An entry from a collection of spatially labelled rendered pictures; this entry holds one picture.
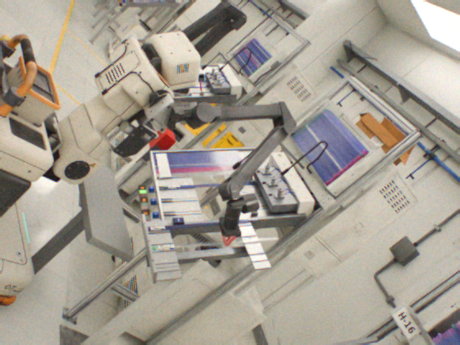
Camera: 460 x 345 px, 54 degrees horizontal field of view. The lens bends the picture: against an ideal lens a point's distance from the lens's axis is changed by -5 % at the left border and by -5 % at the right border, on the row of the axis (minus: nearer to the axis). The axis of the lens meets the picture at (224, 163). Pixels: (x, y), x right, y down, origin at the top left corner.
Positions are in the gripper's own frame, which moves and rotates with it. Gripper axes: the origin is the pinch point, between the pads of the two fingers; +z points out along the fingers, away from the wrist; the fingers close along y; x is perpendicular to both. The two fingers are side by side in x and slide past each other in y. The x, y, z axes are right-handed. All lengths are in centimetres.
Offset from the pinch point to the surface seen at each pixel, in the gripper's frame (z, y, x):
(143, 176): 91, 176, 7
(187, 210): 20.3, 45.2, 4.4
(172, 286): 31.6, 7.7, 17.7
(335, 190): -1, 30, -63
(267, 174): 12, 62, -42
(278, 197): 11, 41, -40
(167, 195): 21, 59, 12
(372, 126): -7, 84, -115
